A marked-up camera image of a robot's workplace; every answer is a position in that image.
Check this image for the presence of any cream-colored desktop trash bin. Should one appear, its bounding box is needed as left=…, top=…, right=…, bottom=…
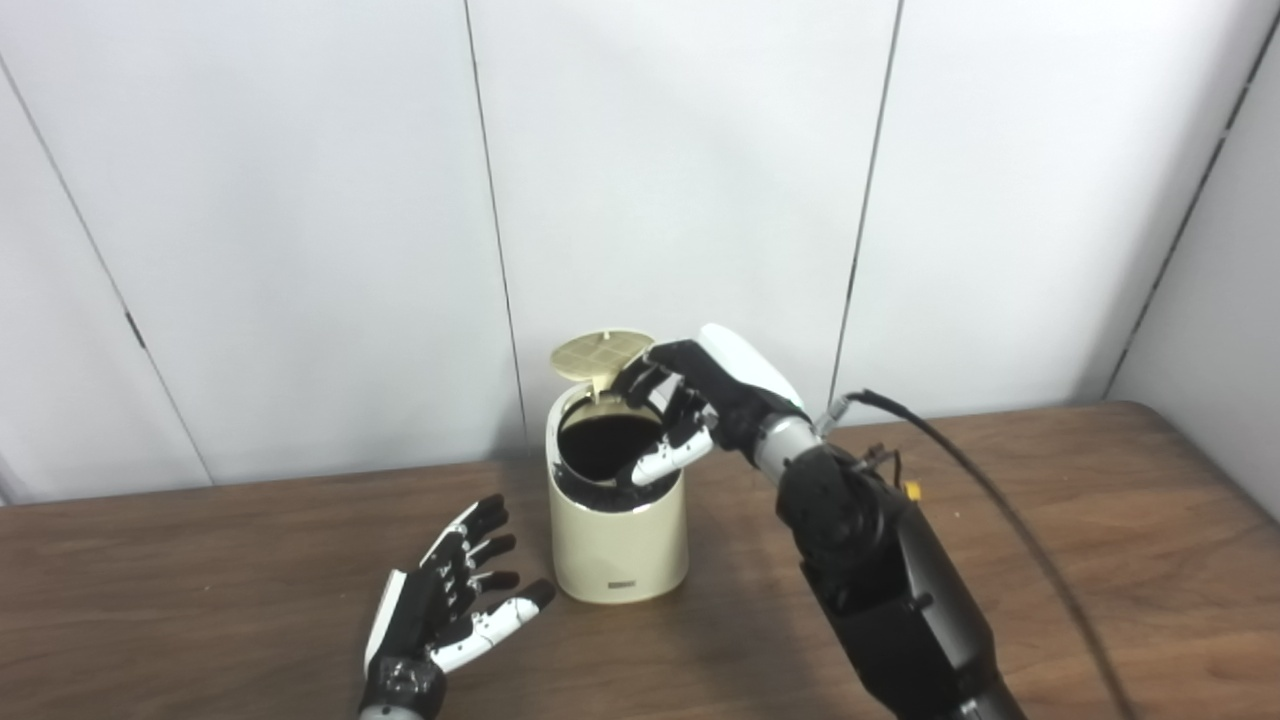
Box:
left=545, top=383, right=690, bottom=605

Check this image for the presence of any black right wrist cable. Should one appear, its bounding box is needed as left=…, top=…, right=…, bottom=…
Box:
left=820, top=389, right=1141, bottom=720

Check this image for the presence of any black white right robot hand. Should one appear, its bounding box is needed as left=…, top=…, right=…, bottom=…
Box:
left=612, top=323, right=811, bottom=488

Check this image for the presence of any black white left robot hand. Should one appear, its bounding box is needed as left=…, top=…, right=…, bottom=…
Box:
left=360, top=494, right=557, bottom=716

